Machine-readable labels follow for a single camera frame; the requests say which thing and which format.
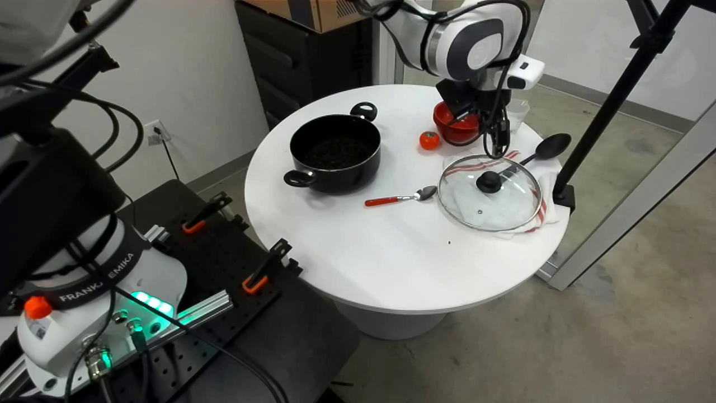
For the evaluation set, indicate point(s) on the red handled metal spoon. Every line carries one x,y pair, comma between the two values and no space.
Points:
417,195

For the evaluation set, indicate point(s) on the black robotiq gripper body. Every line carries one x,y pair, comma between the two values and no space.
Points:
485,106

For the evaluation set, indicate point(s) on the red bowl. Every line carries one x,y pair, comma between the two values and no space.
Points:
454,129

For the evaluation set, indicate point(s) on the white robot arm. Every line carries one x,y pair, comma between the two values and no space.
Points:
476,52

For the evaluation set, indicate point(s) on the black clamp orange tip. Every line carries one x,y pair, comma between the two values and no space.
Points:
200,220

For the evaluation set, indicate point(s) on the small orange tomato toy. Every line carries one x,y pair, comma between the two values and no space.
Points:
431,139

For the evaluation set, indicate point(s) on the black perforated mounting board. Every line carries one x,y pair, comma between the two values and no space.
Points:
281,344

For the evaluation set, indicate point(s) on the wall power outlet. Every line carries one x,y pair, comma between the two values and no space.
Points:
154,132

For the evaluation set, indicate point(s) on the black cooking pot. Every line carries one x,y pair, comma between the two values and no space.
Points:
335,153

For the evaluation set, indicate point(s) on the black tripod stand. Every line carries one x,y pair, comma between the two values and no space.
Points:
654,33

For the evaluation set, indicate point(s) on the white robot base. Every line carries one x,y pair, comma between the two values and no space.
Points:
90,300

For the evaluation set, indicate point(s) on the cardboard box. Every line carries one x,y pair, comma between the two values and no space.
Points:
319,16

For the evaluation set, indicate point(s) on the clear plastic cup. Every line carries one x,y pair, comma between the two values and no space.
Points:
518,109

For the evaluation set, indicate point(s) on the white red striped cloth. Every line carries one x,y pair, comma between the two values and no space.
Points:
549,201

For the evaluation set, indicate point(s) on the glass pot lid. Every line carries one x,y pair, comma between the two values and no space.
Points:
490,193

